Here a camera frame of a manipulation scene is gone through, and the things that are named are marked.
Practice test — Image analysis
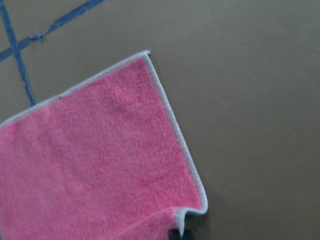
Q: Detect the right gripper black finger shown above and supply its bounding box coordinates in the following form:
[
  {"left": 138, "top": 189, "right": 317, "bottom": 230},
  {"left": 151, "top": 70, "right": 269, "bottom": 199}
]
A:
[{"left": 168, "top": 228, "right": 195, "bottom": 240}]

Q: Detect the pink and grey towel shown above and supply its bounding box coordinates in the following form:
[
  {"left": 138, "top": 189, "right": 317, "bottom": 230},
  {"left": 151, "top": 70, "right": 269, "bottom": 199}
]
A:
[{"left": 0, "top": 51, "right": 208, "bottom": 240}]

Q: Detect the crossing blue tape line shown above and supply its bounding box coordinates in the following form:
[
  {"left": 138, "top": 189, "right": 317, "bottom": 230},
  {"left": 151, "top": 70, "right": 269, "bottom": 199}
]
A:
[{"left": 0, "top": 0, "right": 106, "bottom": 63}]

